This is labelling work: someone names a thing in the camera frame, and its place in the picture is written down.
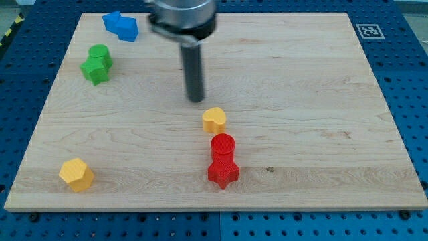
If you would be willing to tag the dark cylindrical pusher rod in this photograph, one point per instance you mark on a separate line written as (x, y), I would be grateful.
(193, 72)

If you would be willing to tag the yellow heart block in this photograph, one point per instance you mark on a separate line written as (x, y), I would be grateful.
(214, 120)

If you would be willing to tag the blue pentagon block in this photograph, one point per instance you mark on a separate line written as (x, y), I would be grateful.
(127, 29)

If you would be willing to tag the blue cube block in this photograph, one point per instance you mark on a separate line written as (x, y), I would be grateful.
(110, 20)

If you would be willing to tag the green cylinder block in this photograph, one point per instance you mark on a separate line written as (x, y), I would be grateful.
(102, 53)

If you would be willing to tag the green star block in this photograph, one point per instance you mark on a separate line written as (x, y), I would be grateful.
(95, 70)

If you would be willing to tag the red cylinder block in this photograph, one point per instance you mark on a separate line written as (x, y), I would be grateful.
(223, 148)

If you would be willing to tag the wooden board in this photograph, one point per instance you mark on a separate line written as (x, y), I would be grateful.
(311, 126)

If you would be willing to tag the red star block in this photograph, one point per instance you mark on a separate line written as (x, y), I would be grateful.
(223, 170)

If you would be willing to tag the yellow hexagon block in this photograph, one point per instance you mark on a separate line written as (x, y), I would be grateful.
(76, 174)

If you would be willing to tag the white fiducial marker tag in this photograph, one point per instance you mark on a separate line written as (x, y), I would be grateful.
(369, 31)

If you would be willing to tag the black bolt left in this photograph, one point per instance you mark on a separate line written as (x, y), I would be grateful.
(34, 217)

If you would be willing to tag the black bolt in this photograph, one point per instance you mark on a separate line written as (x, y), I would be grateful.
(34, 217)
(404, 214)

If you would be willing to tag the black bolt right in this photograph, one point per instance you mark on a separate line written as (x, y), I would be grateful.
(404, 214)

